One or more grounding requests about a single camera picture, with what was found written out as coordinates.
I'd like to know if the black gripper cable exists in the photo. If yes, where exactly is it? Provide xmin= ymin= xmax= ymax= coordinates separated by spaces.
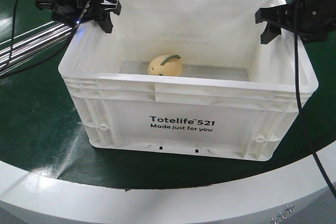
xmin=293 ymin=0 xmax=336 ymax=200
xmin=0 ymin=0 xmax=79 ymax=79

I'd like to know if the white plastic tote crate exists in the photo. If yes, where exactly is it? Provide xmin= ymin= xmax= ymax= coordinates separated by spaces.
xmin=58 ymin=0 xmax=319 ymax=162

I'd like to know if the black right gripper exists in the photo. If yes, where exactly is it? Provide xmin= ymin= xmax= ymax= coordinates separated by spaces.
xmin=255 ymin=0 xmax=335 ymax=44

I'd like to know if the white turntable outer rim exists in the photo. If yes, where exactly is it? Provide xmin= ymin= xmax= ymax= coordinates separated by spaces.
xmin=1 ymin=156 xmax=328 ymax=223

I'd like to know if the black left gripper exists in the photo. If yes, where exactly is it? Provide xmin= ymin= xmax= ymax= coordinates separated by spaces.
xmin=35 ymin=0 xmax=122 ymax=34

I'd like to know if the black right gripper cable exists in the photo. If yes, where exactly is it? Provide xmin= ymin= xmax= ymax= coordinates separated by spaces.
xmin=293 ymin=0 xmax=336 ymax=200

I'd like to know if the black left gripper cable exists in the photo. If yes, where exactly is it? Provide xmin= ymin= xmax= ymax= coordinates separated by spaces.
xmin=0 ymin=0 xmax=79 ymax=79

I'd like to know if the yellow plush burger toy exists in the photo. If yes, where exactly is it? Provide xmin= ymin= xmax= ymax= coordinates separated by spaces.
xmin=148 ymin=55 xmax=183 ymax=77

